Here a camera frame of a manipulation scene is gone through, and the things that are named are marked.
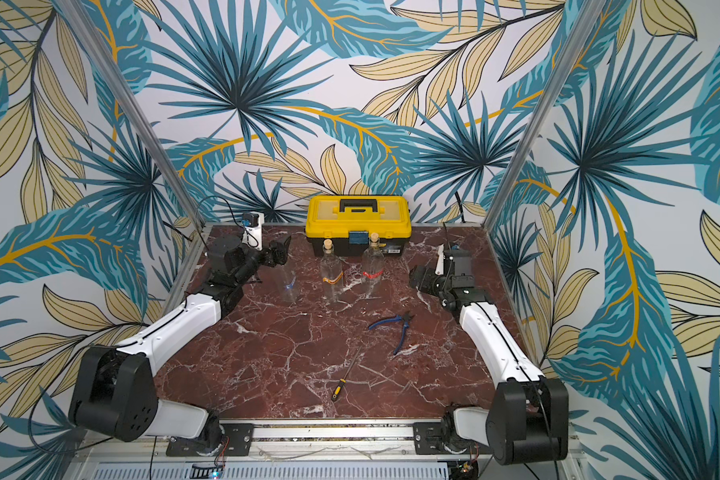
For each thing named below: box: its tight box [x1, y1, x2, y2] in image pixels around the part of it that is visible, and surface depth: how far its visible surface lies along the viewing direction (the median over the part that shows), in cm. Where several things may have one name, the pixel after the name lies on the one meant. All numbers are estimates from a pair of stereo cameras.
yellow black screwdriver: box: [331, 345, 363, 402], surface depth 83 cm
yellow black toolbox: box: [305, 196, 413, 256], surface depth 100 cm
